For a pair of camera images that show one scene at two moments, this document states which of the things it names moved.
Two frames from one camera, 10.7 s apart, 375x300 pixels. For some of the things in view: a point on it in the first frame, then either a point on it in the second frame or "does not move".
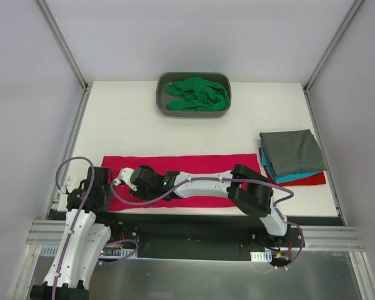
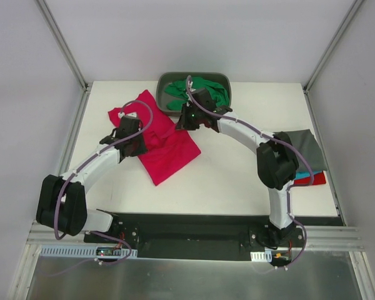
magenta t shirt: x=123 y=199 to x=169 y=149
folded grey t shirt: x=294 y=152 does not move
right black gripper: x=137 y=180 to x=185 y=122
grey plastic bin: x=221 y=78 does not move
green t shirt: x=202 y=95 does not move
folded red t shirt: x=318 y=179 does not move
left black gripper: x=100 y=174 to x=132 y=147
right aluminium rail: x=330 y=238 does not move
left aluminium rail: x=46 y=232 does not move
